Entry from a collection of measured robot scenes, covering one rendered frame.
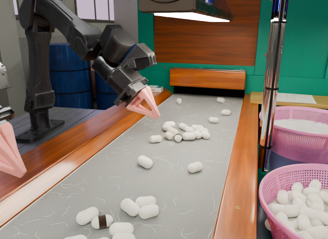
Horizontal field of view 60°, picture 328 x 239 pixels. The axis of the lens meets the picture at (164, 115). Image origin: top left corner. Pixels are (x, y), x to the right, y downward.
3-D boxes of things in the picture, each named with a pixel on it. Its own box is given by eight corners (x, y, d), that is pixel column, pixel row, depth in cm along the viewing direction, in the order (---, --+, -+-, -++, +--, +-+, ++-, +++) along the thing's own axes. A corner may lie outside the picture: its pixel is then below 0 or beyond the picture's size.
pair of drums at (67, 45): (69, 100, 413) (63, 40, 388) (146, 105, 388) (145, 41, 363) (39, 114, 347) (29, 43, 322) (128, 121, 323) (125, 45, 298)
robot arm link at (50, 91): (54, 108, 98) (54, 9, 84) (35, 113, 93) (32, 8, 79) (44, 102, 101) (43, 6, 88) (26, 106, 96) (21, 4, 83)
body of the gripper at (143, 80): (150, 81, 74) (130, 61, 74) (134, 89, 64) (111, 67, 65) (135, 98, 76) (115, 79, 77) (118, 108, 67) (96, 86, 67)
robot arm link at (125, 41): (144, 45, 67) (117, 9, 70) (116, 47, 61) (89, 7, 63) (122, 76, 74) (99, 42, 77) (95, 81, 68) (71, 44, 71)
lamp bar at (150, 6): (137, 12, 40) (136, -46, 38) (209, 21, 96) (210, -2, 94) (194, 11, 37) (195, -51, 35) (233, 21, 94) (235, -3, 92)
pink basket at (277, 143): (309, 178, 68) (316, 141, 65) (238, 140, 91) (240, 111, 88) (377, 158, 79) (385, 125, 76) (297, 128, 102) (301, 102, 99)
